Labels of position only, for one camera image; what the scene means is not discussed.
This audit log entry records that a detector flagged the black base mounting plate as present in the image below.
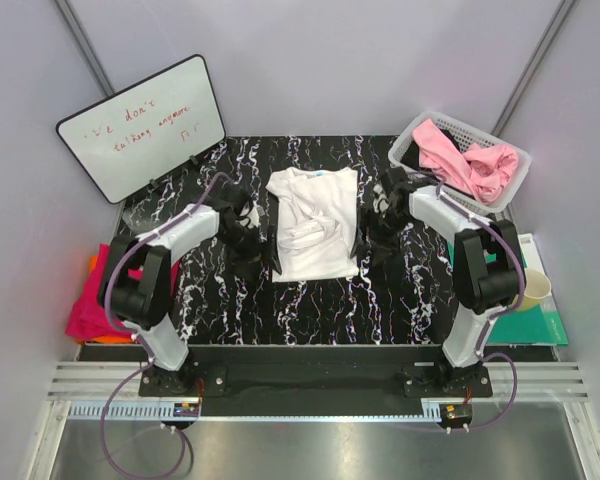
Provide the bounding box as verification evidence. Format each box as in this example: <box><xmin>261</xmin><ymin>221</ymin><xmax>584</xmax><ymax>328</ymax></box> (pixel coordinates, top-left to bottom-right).
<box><xmin>139</xmin><ymin>345</ymin><xmax>493</xmax><ymax>399</ymax></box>

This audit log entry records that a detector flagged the pink t shirt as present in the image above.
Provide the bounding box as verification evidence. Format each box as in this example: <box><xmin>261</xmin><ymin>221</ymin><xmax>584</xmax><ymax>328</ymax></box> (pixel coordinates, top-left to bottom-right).
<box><xmin>412</xmin><ymin>119</ymin><xmax>519</xmax><ymax>204</ymax></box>

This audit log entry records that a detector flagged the yellow paper cup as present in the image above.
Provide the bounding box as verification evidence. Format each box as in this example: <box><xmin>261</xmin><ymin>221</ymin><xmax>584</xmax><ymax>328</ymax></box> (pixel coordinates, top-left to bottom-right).
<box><xmin>517</xmin><ymin>268</ymin><xmax>552</xmax><ymax>311</ymax></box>

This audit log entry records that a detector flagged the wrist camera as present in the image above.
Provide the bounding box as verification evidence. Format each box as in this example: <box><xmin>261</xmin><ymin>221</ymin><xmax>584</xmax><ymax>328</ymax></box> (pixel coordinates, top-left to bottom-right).
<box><xmin>237</xmin><ymin>203</ymin><xmax>263</xmax><ymax>229</ymax></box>
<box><xmin>373</xmin><ymin>183</ymin><xmax>390</xmax><ymax>215</ymax></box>

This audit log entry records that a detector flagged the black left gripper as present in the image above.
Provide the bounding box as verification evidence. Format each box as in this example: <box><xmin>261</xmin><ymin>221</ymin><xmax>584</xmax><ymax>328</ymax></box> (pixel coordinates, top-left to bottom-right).
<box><xmin>217</xmin><ymin>223</ymin><xmax>281</xmax><ymax>281</ymax></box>

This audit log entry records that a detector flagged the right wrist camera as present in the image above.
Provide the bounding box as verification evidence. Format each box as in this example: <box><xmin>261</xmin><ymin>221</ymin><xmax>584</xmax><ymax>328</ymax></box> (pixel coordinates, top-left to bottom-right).
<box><xmin>373</xmin><ymin>183</ymin><xmax>390</xmax><ymax>215</ymax></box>

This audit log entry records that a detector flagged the white plastic basket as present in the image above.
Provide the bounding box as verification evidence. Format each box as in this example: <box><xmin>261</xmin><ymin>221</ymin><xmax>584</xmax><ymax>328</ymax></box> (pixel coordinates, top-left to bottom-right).
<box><xmin>388</xmin><ymin>111</ymin><xmax>531</xmax><ymax>215</ymax></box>

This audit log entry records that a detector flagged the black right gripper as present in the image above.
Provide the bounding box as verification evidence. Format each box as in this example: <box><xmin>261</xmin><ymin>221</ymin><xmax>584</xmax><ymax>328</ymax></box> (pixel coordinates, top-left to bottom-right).
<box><xmin>350</xmin><ymin>208</ymin><xmax>413</xmax><ymax>266</ymax></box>

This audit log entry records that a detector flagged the whiteboard with red writing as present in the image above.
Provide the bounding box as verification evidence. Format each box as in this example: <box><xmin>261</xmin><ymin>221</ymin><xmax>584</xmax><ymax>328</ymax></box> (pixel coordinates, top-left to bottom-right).
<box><xmin>56</xmin><ymin>54</ymin><xmax>226</xmax><ymax>204</ymax></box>

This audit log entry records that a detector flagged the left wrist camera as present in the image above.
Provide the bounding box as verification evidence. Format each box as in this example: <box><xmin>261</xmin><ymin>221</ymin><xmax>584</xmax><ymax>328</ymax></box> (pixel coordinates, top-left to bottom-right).
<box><xmin>237</xmin><ymin>203</ymin><xmax>263</xmax><ymax>229</ymax></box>

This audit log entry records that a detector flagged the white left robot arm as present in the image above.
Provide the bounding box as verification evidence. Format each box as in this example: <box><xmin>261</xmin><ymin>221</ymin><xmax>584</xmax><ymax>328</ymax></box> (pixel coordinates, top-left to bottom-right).
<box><xmin>97</xmin><ymin>184</ymin><xmax>266</xmax><ymax>396</ymax></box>

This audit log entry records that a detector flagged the green cutting mat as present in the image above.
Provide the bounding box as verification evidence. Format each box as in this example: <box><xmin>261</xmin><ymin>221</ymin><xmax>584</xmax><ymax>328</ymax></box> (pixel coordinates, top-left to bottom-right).
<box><xmin>449</xmin><ymin>232</ymin><xmax>570</xmax><ymax>346</ymax></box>

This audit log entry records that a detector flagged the magenta folded t shirt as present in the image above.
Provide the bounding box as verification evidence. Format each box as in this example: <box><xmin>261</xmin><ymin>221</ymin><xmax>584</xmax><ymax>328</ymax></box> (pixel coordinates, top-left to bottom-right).
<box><xmin>66</xmin><ymin>237</ymin><xmax>175</xmax><ymax>343</ymax></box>

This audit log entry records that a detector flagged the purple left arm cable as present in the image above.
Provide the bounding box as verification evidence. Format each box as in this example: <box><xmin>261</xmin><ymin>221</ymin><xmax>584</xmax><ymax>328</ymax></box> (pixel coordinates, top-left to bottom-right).
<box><xmin>101</xmin><ymin>171</ymin><xmax>234</xmax><ymax>476</ymax></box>

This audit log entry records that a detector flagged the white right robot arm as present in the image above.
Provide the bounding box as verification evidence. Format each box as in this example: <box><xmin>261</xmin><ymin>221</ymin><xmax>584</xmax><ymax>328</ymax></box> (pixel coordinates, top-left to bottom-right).
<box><xmin>352</xmin><ymin>168</ymin><xmax>526</xmax><ymax>397</ymax></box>

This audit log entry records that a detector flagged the white t shirt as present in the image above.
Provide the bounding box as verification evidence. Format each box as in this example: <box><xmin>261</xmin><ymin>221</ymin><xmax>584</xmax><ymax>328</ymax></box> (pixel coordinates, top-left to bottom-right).
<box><xmin>266</xmin><ymin>167</ymin><xmax>359</xmax><ymax>283</ymax></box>

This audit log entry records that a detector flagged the aluminium rail frame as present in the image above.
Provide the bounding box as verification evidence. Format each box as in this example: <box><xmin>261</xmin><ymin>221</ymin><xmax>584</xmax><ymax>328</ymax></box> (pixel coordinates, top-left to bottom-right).
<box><xmin>48</xmin><ymin>361</ymin><xmax>588</xmax><ymax>423</ymax></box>

